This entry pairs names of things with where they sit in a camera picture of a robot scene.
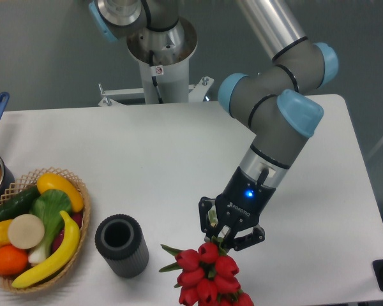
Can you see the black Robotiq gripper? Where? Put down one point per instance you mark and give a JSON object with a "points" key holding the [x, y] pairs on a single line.
{"points": [[238, 207]]}

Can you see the red tulip bouquet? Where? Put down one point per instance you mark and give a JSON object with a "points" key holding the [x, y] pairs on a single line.
{"points": [[208, 275]]}

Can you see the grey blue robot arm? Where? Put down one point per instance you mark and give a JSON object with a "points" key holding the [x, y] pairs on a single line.
{"points": [[272, 105]]}

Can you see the dark grey ribbed vase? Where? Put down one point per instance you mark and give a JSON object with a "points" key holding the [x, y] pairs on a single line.
{"points": [[120, 241]]}

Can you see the yellow banana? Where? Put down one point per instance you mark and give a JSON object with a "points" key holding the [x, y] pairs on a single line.
{"points": [[57, 260]]}

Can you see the yellow squash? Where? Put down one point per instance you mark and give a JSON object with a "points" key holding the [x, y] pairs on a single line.
{"points": [[49, 181]]}

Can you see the woven wicker basket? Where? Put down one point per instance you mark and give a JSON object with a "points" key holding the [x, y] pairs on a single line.
{"points": [[27, 181]]}

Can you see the beige round radish slice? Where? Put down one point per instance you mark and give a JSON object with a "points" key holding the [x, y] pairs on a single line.
{"points": [[26, 231]]}

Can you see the green cucumber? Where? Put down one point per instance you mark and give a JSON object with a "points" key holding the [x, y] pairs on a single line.
{"points": [[18, 204]]}

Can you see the orange fruit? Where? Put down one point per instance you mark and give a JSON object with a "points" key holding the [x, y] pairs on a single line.
{"points": [[12, 260]]}

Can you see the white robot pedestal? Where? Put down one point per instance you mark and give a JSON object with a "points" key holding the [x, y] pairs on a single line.
{"points": [[163, 59]]}

